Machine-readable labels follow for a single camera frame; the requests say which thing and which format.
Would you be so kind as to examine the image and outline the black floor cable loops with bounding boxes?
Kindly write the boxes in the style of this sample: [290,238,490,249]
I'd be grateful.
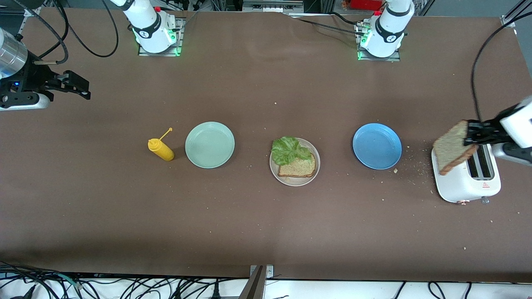
[395,282,474,299]

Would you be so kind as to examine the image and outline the black cables behind table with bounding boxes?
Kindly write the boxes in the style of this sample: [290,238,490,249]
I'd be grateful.
[160,0,241,13]

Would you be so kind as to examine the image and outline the brown bread slice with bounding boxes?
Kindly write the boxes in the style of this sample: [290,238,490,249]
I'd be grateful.
[278,154,316,178]
[433,120,479,176]

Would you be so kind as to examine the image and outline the green lettuce leaf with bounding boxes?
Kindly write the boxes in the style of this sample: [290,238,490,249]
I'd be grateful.
[271,136,312,166]

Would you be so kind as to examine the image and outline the yellow mustard squeeze bottle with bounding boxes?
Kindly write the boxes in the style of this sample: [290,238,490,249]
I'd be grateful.
[148,128,175,162]

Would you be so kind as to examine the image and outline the beige plate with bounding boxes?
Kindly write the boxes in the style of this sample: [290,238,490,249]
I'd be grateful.
[269,137,321,187]

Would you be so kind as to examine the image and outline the blue plate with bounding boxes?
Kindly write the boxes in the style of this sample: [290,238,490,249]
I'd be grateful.
[352,123,402,170]

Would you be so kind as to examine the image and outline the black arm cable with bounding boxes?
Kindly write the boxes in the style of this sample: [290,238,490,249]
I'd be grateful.
[470,10,532,123]
[12,0,120,66]

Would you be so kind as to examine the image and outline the mint green plate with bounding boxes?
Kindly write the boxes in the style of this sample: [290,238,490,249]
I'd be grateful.
[185,121,235,169]

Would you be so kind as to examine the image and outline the red box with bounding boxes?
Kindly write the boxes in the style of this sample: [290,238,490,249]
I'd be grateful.
[343,0,385,11]

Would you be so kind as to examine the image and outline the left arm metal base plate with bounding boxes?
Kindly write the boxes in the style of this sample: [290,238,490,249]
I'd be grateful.
[357,21,401,62]

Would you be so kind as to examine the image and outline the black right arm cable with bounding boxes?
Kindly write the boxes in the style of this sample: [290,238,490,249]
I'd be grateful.
[12,0,120,66]

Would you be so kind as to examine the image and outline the tangled black floor cables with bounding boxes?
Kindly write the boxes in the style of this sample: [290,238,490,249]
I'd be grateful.
[0,261,250,299]

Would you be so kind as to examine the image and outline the white toaster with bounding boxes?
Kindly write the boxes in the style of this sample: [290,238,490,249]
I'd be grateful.
[431,143,502,205]

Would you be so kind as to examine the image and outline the grey metal camera post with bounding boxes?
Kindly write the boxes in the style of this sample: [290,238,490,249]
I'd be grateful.
[239,265,275,299]

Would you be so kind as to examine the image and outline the aluminium frame piece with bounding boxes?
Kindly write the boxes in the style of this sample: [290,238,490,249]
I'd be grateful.
[242,0,305,13]

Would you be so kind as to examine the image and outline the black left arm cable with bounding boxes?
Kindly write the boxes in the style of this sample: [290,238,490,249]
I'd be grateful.
[470,10,532,123]

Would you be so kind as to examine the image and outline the black base cable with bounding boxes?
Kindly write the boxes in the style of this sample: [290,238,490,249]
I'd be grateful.
[287,12,368,36]

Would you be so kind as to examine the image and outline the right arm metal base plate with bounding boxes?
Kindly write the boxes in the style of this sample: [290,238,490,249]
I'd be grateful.
[138,17,184,57]

